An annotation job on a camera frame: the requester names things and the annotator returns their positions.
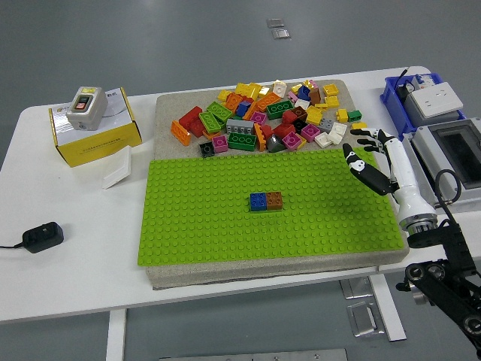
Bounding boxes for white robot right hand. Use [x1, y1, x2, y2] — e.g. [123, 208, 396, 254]
[341, 126, 439, 223]

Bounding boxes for green studded baseplate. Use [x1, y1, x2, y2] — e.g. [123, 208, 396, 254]
[136, 147, 410, 268]

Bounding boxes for grey small brick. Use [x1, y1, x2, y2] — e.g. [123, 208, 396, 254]
[316, 117, 337, 134]

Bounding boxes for dark grey slope brick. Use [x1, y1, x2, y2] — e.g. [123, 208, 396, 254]
[266, 134, 287, 153]

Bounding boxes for dark green long brick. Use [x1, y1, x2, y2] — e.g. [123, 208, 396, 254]
[266, 101, 295, 121]
[226, 132, 258, 152]

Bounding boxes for orange narrow brick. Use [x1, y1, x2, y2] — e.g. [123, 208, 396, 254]
[254, 123, 268, 153]

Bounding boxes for grey long brick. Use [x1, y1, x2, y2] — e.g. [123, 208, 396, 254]
[225, 118, 257, 135]

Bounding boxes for yellow large brick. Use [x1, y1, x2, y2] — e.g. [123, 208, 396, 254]
[234, 82, 262, 100]

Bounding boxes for light green brick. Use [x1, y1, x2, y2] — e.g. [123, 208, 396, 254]
[206, 101, 234, 122]
[198, 111, 222, 134]

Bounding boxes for long metal floor plate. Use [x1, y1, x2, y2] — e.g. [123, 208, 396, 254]
[159, 348, 349, 361]

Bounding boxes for red large brick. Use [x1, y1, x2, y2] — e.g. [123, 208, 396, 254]
[178, 106, 206, 138]

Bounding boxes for orange long brick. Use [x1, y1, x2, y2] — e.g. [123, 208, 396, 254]
[170, 120, 193, 147]

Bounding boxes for grey box under socket panel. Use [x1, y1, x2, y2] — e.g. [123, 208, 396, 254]
[404, 96, 467, 127]

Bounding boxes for blue plastic bin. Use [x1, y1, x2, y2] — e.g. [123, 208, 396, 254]
[379, 71, 467, 143]

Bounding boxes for white socket panel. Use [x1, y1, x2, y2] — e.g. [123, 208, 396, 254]
[407, 81, 465, 117]

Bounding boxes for white circuit breaker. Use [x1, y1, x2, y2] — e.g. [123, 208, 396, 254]
[412, 73, 434, 89]

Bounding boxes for white table leg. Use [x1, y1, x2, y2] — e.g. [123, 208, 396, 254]
[105, 308, 128, 361]
[367, 273, 408, 343]

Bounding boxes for yellow cardboard box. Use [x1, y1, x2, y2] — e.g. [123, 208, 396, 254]
[47, 86, 144, 168]

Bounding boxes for black power adapter plug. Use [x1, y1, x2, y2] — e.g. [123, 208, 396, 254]
[22, 221, 65, 254]

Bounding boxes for grey enclosure with window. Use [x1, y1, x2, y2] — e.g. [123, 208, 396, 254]
[401, 117, 481, 212]

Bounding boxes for black device with cable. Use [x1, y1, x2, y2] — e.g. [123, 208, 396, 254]
[397, 66, 416, 102]

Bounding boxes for white wall switch panel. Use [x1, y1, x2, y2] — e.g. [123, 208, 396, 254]
[101, 145, 133, 190]

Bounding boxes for grey push-button switch box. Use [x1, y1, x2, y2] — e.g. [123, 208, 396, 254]
[65, 86, 109, 132]

